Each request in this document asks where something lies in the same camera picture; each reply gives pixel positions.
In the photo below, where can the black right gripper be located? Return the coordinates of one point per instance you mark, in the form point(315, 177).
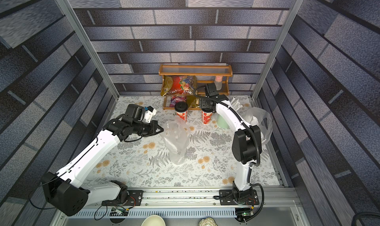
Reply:
point(205, 104)

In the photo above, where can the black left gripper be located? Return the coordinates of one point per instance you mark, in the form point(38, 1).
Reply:
point(154, 125)

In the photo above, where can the black lid milk tea cup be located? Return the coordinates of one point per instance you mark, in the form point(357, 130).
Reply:
point(181, 109)

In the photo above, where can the translucent plastic carrier bag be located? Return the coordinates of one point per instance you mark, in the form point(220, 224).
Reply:
point(263, 119)

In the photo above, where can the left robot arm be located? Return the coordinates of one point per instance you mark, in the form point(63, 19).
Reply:
point(65, 190)

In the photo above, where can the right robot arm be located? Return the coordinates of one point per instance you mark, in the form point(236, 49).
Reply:
point(246, 146)

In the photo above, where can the gold fruit snack bag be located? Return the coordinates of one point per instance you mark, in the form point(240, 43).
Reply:
point(192, 101)

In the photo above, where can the green plastic straw cup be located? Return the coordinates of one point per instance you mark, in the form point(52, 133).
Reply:
point(221, 123)

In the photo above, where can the pink capped white bottle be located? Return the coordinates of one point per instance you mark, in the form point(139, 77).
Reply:
point(218, 82)

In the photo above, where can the red snack bag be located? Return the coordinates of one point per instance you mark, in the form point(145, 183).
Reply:
point(183, 85)

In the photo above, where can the pink snack packet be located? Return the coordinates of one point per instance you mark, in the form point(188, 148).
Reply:
point(176, 99)

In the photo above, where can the white round bowl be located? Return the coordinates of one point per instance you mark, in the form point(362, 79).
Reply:
point(153, 220)

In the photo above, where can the patterned round object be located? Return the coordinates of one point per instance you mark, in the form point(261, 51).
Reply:
point(207, 222)

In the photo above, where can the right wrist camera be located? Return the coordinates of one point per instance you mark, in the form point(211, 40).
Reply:
point(212, 92)

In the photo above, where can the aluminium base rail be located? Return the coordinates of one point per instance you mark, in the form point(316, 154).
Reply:
point(182, 202)

